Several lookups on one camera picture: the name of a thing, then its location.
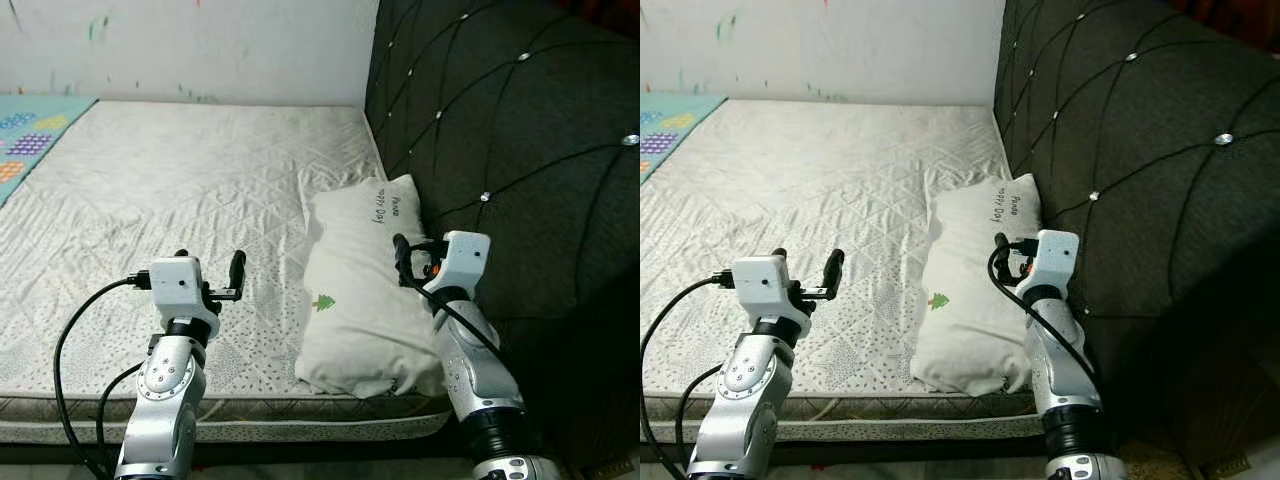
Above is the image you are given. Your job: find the white pillow green tree print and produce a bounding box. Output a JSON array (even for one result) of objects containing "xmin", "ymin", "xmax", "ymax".
[
  {"xmin": 295, "ymin": 175, "xmax": 448, "ymax": 398},
  {"xmin": 910, "ymin": 175, "xmax": 1046, "ymax": 396}
]

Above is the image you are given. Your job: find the white quilted mattress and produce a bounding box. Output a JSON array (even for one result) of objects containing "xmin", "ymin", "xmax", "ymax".
[
  {"xmin": 640, "ymin": 100, "xmax": 1041, "ymax": 401},
  {"xmin": 0, "ymin": 100, "xmax": 451, "ymax": 401}
]

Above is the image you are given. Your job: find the dark tufted studded headboard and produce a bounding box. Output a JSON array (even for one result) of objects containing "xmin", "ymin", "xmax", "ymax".
[
  {"xmin": 995, "ymin": 0, "xmax": 1280, "ymax": 471},
  {"xmin": 365, "ymin": 0, "xmax": 641, "ymax": 471}
]

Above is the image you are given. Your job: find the grey bed base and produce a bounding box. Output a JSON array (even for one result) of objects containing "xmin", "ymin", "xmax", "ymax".
[
  {"xmin": 640, "ymin": 390, "xmax": 1046, "ymax": 446},
  {"xmin": 0, "ymin": 390, "xmax": 456, "ymax": 446}
]

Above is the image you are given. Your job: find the teal blanket with colourful shapes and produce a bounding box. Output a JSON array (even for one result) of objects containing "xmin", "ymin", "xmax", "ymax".
[
  {"xmin": 640, "ymin": 92, "xmax": 728, "ymax": 186},
  {"xmin": 0, "ymin": 95, "xmax": 99, "ymax": 206}
]

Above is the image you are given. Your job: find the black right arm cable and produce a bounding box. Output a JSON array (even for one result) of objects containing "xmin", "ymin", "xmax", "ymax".
[
  {"xmin": 988, "ymin": 248, "xmax": 1101, "ymax": 383},
  {"xmin": 400, "ymin": 278, "xmax": 516, "ymax": 381}
]

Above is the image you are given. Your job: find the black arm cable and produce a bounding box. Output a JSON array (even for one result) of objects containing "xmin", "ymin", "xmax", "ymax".
[
  {"xmin": 988, "ymin": 248, "xmax": 1101, "ymax": 383},
  {"xmin": 400, "ymin": 278, "xmax": 516, "ymax": 381},
  {"xmin": 640, "ymin": 274, "xmax": 738, "ymax": 471},
  {"xmin": 53, "ymin": 276, "xmax": 151, "ymax": 477}
]

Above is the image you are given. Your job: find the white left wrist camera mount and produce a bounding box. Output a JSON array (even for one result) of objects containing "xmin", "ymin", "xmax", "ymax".
[
  {"xmin": 148, "ymin": 256, "xmax": 207, "ymax": 320},
  {"xmin": 733, "ymin": 256, "xmax": 794, "ymax": 320}
]

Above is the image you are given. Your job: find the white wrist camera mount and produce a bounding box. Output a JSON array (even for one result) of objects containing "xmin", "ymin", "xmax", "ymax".
[
  {"xmin": 733, "ymin": 256, "xmax": 794, "ymax": 320},
  {"xmin": 1035, "ymin": 230, "xmax": 1082, "ymax": 292},
  {"xmin": 148, "ymin": 256, "xmax": 207, "ymax": 320},
  {"xmin": 440, "ymin": 231, "xmax": 493, "ymax": 294}
]

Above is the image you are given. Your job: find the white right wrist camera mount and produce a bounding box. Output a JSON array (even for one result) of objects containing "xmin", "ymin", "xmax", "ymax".
[
  {"xmin": 440, "ymin": 231, "xmax": 493, "ymax": 294},
  {"xmin": 1035, "ymin": 230, "xmax": 1082, "ymax": 292}
]

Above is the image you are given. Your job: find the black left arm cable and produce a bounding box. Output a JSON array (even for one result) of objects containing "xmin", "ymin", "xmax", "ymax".
[
  {"xmin": 53, "ymin": 276, "xmax": 151, "ymax": 477},
  {"xmin": 640, "ymin": 274, "xmax": 738, "ymax": 471}
]

